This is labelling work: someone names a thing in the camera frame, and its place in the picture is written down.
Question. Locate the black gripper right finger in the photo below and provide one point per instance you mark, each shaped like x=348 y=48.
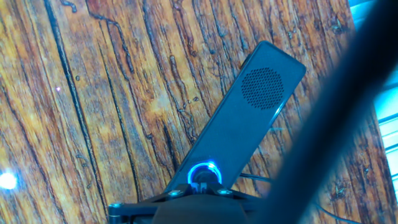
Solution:
x=248 y=202

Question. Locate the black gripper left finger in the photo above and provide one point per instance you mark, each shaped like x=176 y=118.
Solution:
x=136 y=210

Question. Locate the black bar speaker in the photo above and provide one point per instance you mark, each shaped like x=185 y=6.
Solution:
x=242 y=124

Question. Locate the wood grain table mat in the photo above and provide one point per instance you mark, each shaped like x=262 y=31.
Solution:
x=93 y=109

